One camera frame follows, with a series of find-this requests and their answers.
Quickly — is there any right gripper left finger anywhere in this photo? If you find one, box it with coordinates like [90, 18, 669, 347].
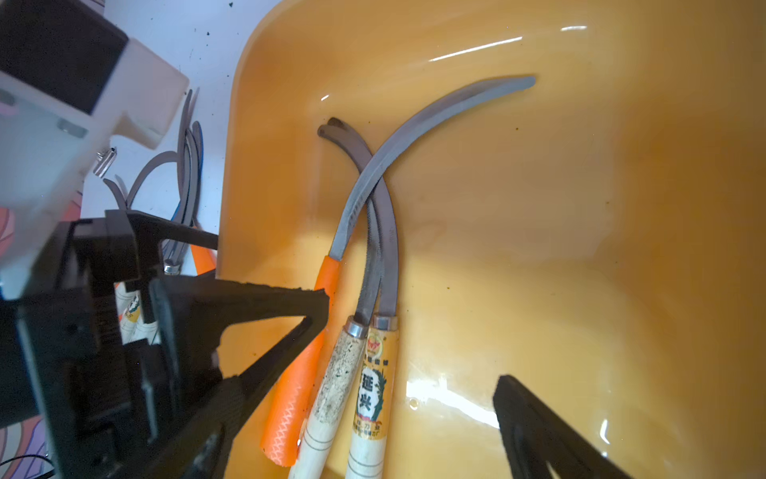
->
[143, 277, 329, 478]

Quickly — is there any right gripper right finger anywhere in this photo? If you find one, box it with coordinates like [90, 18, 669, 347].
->
[493, 375, 628, 478]

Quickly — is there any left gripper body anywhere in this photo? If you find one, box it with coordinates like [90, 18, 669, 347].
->
[1, 1, 221, 478]

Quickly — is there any orange handle sickle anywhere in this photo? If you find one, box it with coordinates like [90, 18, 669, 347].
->
[261, 76, 536, 471]
[171, 90, 215, 275]

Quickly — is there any yellow plastic tray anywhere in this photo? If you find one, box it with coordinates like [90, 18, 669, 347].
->
[219, 1, 765, 478]

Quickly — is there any silver bulldog clip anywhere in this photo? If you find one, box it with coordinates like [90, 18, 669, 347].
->
[93, 147, 117, 178]

